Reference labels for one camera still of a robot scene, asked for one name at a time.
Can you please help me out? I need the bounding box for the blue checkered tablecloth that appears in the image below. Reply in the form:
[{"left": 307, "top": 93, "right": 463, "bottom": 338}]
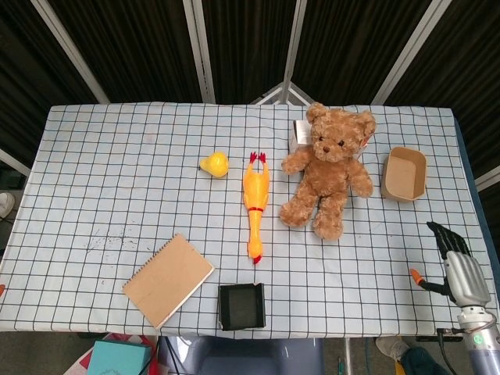
[{"left": 0, "top": 102, "right": 500, "bottom": 339}]

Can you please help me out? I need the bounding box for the yellow toy pear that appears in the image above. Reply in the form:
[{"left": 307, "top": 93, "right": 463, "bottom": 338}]
[{"left": 199, "top": 151, "right": 230, "bottom": 180}]

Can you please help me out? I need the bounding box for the brown paper tray box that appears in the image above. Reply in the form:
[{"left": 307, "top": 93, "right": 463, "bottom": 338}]
[{"left": 380, "top": 146, "right": 428, "bottom": 203}]

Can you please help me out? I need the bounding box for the black cable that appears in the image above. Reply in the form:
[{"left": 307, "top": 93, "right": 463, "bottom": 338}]
[{"left": 436, "top": 327, "right": 466, "bottom": 375}]

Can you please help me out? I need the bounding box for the white screen frame post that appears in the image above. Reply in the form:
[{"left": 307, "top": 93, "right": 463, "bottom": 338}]
[
  {"left": 30, "top": 0, "right": 111, "bottom": 104},
  {"left": 370, "top": 0, "right": 457, "bottom": 105},
  {"left": 280, "top": 0, "right": 309, "bottom": 104},
  {"left": 182, "top": 0, "right": 216, "bottom": 104}
]

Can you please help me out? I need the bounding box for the white cardboard box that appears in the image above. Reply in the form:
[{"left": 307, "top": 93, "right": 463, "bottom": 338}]
[{"left": 287, "top": 120, "right": 313, "bottom": 155}]

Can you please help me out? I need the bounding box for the white screen foot base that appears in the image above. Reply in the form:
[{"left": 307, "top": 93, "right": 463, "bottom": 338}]
[{"left": 249, "top": 80, "right": 312, "bottom": 105}]

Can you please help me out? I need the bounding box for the white shoe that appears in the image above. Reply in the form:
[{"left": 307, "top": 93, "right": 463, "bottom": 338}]
[
  {"left": 0, "top": 191, "right": 16, "bottom": 220},
  {"left": 375, "top": 336, "right": 411, "bottom": 363}
]

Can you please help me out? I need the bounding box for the teal box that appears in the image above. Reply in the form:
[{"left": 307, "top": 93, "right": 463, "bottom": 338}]
[{"left": 86, "top": 339, "right": 153, "bottom": 375}]

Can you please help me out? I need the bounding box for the black open square box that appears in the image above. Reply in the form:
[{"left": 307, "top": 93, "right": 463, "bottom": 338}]
[{"left": 217, "top": 282, "right": 267, "bottom": 332}]

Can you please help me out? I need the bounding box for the kraft spiral notebook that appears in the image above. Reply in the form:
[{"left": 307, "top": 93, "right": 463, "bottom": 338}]
[{"left": 122, "top": 233, "right": 216, "bottom": 330}]

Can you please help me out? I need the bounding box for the green trouser leg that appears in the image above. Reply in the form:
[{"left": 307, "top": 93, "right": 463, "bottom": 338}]
[{"left": 394, "top": 346, "right": 451, "bottom": 375}]

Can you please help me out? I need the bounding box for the blue-grey plastic chair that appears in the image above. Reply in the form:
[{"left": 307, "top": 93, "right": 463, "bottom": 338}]
[{"left": 158, "top": 335, "right": 326, "bottom": 375}]

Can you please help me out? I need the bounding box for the brown plush teddy bear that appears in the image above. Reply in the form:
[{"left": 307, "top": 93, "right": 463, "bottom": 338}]
[{"left": 279, "top": 102, "right": 377, "bottom": 241}]

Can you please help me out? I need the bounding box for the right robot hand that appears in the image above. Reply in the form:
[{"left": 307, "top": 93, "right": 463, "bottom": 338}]
[{"left": 409, "top": 220, "right": 492, "bottom": 310}]

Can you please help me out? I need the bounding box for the yellow rubber chicken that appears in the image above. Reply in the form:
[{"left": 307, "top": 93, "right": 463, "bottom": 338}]
[{"left": 242, "top": 151, "right": 272, "bottom": 266}]

